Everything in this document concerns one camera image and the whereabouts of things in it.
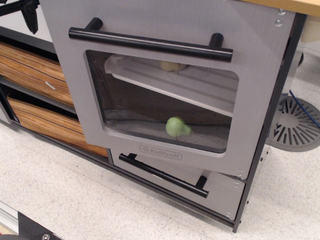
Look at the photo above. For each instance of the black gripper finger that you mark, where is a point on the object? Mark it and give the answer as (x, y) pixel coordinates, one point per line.
(31, 17)

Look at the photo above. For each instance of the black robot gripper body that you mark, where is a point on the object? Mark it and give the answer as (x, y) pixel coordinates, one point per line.
(13, 7)

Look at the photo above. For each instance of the black oven door handle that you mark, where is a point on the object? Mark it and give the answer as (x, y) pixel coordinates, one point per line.
(212, 51)

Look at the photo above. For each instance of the grey toy oven door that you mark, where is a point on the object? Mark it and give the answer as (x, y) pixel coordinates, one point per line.
(120, 115)

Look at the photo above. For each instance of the white oven shelf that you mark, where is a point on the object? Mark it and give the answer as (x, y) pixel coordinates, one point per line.
(208, 88)

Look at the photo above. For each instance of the grey lower oven drawer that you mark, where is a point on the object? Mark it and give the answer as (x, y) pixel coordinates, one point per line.
(212, 190)

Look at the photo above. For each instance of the upper wood-pattern storage bin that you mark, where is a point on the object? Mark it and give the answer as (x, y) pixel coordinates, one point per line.
(35, 73)

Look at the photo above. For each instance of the wood-pattern storage bin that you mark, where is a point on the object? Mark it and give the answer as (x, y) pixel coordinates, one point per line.
(51, 121)
(35, 73)

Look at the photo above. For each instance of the lower wood-pattern storage bin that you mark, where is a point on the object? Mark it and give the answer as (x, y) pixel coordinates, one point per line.
(51, 121)

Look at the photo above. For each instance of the yellow toy food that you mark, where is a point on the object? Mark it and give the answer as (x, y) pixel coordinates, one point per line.
(171, 66)

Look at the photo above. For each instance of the green toy pear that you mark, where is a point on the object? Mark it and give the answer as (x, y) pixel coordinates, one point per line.
(176, 127)

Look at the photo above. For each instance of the wooden countertop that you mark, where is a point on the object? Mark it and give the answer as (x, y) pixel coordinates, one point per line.
(307, 7)

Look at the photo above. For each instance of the black toy kitchen frame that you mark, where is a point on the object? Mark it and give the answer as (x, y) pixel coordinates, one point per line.
(269, 120)

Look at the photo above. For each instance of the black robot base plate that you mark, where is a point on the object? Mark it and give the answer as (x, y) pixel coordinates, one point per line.
(28, 229)

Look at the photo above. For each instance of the black drawer handle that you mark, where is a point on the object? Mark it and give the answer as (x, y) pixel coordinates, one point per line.
(197, 189)

